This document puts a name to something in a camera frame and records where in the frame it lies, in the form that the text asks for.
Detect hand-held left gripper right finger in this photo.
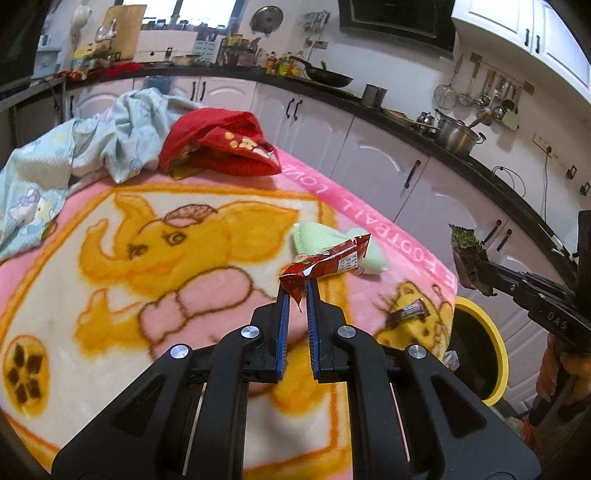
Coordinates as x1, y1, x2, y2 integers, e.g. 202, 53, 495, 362
306, 281, 542, 480

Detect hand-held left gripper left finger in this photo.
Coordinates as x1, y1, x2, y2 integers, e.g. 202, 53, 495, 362
51, 287, 293, 480

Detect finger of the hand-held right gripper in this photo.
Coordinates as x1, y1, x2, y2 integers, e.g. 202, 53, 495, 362
479, 260, 542, 306

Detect green brown snack wrapper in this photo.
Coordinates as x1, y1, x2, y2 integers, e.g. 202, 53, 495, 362
449, 224, 491, 296

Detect red snack wrapper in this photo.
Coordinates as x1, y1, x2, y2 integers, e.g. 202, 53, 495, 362
278, 233, 372, 306

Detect yellow-rimmed black bin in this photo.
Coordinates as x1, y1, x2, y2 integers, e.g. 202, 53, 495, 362
443, 296, 509, 407

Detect person's right hand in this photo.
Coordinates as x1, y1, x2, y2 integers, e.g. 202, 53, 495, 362
536, 333, 591, 403

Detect black kitchen countertop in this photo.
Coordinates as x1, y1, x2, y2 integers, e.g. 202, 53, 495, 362
0, 65, 578, 259

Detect brown candy wrapper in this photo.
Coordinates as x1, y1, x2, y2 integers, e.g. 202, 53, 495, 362
386, 298, 431, 329

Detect clear plastic bag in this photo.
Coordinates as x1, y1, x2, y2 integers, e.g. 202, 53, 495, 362
505, 413, 536, 446

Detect steel cooking pot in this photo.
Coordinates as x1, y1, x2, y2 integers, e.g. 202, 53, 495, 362
434, 113, 487, 157

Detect white base cabinets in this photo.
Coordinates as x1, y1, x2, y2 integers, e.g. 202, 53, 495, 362
65, 76, 578, 416

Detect hanging steel kitchen utensils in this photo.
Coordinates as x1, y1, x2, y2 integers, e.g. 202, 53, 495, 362
456, 52, 535, 131

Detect steel mesh strainer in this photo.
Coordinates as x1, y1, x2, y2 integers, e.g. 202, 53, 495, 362
433, 83, 458, 107

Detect red embroidered cloth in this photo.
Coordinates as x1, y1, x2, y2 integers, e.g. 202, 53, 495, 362
158, 107, 282, 178

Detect steel cup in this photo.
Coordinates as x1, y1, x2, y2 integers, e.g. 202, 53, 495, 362
361, 83, 388, 110

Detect pink printed blanket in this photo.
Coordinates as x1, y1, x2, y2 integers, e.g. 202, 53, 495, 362
0, 117, 458, 476

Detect light blue printed cloth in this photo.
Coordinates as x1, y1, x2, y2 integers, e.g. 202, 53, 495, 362
0, 88, 197, 261

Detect black wok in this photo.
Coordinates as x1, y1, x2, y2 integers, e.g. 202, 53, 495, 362
288, 55, 354, 89

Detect row of condiment bottles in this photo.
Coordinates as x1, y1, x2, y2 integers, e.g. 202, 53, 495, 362
264, 50, 306, 77

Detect black range hood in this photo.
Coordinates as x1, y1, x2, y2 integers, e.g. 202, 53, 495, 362
338, 0, 455, 52

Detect blue white utensil holder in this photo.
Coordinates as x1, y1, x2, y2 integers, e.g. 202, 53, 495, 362
191, 39, 221, 64

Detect hanging steel pan lid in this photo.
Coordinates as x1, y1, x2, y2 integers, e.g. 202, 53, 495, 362
251, 5, 284, 33

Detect kitchen window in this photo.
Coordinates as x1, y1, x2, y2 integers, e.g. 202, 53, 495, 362
139, 0, 241, 35

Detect wooden cutting board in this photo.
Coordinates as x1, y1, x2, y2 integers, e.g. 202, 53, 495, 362
99, 4, 148, 61

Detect dark appliance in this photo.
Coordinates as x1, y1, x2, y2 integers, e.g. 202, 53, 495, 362
0, 0, 47, 93

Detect coiled grey cable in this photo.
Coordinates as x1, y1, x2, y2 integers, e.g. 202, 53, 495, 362
491, 165, 527, 197

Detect white wall cabinets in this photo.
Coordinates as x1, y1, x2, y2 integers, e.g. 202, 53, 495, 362
451, 0, 591, 90

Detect wall-mounted steel rack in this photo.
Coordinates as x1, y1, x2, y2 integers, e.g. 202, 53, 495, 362
302, 11, 331, 49

